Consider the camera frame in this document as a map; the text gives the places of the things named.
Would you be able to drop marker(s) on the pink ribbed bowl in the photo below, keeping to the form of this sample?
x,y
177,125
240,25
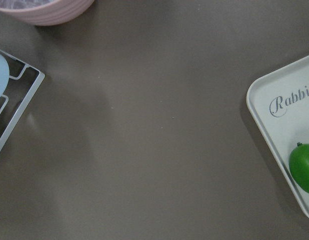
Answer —
x,y
53,13

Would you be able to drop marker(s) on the light blue spoon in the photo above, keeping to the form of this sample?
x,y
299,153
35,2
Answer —
x,y
4,74

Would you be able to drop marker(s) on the white rectangular tray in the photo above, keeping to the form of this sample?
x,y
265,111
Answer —
x,y
279,104

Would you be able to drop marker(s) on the green toy mango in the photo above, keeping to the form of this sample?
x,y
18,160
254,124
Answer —
x,y
299,165

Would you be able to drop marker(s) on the white wire rack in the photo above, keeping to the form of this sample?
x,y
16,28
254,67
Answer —
x,y
24,80

